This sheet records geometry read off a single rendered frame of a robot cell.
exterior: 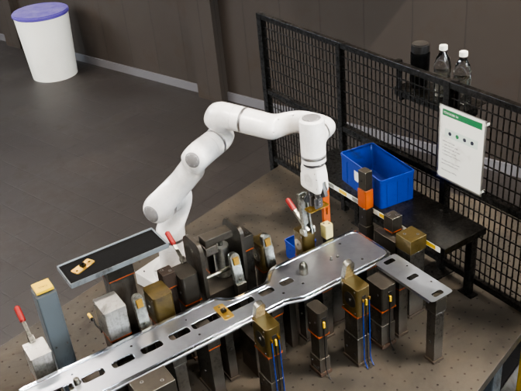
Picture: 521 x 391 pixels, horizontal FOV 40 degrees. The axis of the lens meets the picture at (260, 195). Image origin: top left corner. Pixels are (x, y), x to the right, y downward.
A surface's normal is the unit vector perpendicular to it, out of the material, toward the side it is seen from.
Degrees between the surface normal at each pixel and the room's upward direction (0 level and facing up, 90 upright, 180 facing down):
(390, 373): 0
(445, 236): 0
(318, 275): 0
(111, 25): 90
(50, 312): 90
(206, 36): 90
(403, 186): 90
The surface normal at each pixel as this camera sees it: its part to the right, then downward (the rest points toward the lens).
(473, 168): -0.83, 0.34
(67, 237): -0.09, -0.86
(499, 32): -0.65, 0.44
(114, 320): 0.55, 0.38
